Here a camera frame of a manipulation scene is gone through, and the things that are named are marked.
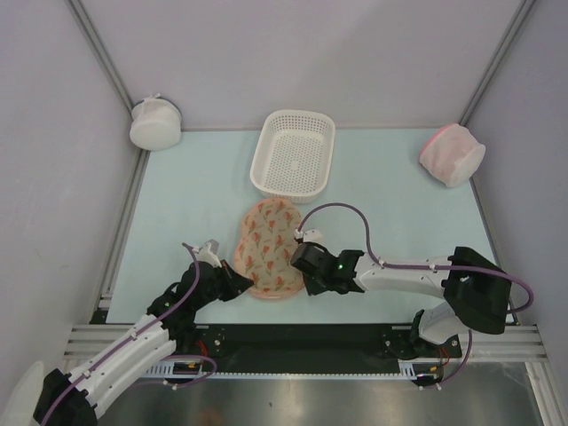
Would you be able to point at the white slotted cable duct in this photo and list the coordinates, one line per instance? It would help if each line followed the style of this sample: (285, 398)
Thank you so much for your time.
(193, 367)

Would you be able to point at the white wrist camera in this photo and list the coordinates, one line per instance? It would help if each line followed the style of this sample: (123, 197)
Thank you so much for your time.
(309, 236)
(207, 253)

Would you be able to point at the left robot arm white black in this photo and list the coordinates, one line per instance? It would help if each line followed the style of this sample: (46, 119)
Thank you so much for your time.
(82, 396)

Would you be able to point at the aluminium front frame rail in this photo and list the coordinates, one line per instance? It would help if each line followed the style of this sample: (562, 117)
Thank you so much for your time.
(516, 344)

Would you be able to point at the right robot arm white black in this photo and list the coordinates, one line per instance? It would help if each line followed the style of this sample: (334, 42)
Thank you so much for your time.
(474, 292)

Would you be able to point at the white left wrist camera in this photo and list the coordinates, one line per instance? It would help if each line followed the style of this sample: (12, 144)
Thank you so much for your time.
(207, 253)

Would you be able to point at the white perforated plastic basket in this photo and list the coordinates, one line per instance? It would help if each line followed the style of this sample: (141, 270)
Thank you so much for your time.
(293, 155)

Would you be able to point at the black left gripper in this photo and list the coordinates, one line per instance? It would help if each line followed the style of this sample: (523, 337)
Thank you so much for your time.
(235, 283)

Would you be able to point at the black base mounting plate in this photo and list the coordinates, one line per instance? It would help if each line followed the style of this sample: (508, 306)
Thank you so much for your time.
(383, 340)

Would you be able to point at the floral mesh laundry bag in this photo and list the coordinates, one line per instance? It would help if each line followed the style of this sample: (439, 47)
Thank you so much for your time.
(264, 250)

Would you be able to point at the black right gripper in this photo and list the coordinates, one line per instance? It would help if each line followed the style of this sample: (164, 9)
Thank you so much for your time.
(313, 288)

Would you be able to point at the white round mesh laundry bag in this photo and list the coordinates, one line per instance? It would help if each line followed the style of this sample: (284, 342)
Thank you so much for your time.
(156, 123)

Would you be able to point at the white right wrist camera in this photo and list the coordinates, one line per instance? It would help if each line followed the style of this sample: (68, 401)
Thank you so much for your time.
(309, 236)

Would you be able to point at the pink round mesh laundry bag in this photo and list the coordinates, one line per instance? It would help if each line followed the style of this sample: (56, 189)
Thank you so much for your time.
(452, 155)

